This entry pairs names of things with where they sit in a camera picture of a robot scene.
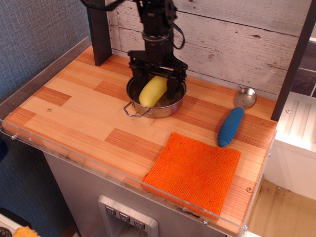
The yellow toy banana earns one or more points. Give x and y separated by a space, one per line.
153 91

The dark vertical post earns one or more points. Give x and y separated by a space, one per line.
295 61
99 32

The small steel pot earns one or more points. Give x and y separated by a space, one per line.
162 108

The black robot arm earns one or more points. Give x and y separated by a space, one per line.
157 17

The orange knitted towel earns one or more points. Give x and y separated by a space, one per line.
193 174

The dark left vertical post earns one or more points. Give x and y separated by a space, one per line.
99 32

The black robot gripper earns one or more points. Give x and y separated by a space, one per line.
157 59

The blue handled metal spoon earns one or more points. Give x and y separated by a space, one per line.
244 99

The grey cabinet with dispenser panel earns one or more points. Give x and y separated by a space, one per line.
101 207

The dark right vertical post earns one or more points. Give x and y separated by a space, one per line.
295 61

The clear acrylic guard rail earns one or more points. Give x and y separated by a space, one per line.
237 209

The orange object bottom left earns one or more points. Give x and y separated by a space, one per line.
20 232

